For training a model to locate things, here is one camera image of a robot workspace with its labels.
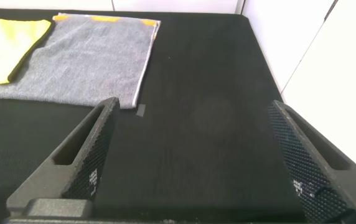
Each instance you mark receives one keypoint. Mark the grey towel with orange marks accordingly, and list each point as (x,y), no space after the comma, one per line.
(91,62)

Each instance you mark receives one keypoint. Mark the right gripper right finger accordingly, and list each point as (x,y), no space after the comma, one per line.
(315,174)

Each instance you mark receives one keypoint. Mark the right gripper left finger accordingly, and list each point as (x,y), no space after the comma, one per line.
(81,155)

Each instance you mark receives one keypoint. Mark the clear tape strip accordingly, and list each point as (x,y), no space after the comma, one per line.
(140,110)

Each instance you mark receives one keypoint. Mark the yellow towel with black trim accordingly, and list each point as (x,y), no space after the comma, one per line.
(7,46)

